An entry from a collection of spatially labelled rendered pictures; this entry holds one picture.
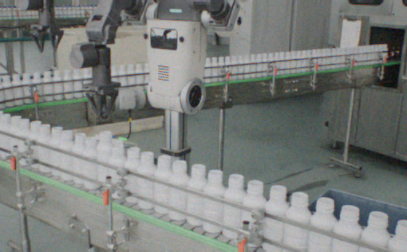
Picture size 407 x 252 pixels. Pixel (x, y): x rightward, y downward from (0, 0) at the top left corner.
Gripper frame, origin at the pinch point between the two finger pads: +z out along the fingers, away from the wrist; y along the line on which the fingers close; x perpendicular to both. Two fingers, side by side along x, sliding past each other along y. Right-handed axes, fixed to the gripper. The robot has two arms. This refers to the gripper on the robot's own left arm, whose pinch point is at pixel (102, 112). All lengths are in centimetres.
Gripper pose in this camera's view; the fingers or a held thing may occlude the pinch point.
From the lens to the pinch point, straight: 152.3
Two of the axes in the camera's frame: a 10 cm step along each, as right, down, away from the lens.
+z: -0.2, 9.6, 2.9
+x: -7.9, -1.9, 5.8
